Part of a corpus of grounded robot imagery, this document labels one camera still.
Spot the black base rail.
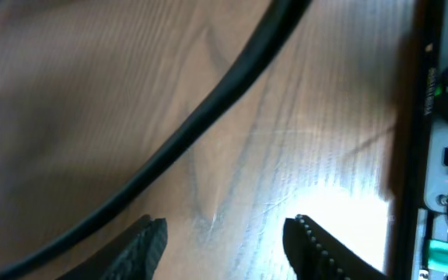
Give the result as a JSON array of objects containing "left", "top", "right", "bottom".
[{"left": 390, "top": 0, "right": 448, "bottom": 279}]

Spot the black usb cable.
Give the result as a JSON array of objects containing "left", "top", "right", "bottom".
[{"left": 0, "top": 0, "right": 313, "bottom": 280}]

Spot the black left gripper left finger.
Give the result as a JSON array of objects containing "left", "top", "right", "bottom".
[{"left": 58, "top": 215, "right": 168, "bottom": 280}]

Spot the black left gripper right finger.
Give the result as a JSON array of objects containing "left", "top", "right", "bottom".
[{"left": 282, "top": 215, "right": 387, "bottom": 280}]

